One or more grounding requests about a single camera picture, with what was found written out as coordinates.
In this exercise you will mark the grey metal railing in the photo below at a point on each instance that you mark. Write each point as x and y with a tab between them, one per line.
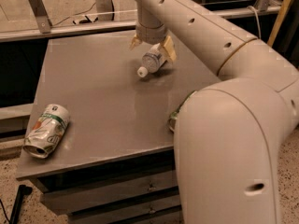
18	22

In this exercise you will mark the clear blue-label plastic bottle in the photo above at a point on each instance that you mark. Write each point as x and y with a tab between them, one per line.
151	61

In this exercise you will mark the black stand on floor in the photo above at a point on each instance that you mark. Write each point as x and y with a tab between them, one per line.
23	191

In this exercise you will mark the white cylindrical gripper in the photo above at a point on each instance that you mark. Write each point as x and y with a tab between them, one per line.
151	34

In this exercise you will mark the crushed green soda can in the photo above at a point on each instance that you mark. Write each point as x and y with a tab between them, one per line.
172	119

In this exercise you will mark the crushed white 7up can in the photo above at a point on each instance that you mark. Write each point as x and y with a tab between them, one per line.
47	132

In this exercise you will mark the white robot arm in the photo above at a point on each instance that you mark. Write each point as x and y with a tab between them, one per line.
227	135

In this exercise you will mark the grey drawer cabinet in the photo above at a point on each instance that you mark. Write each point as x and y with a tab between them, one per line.
115	163

